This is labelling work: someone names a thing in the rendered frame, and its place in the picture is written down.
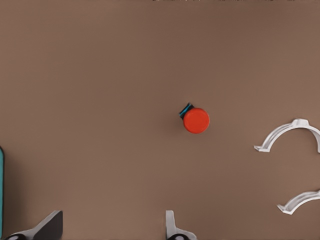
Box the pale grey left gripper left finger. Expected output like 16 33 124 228
2 210 64 240

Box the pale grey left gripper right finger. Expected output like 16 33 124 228
165 210 198 240

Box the blue storage box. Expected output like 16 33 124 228
0 146 5 232

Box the white arched pipe clamp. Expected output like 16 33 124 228
253 118 320 154
276 189 320 216

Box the red push button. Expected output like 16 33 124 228
178 101 211 135

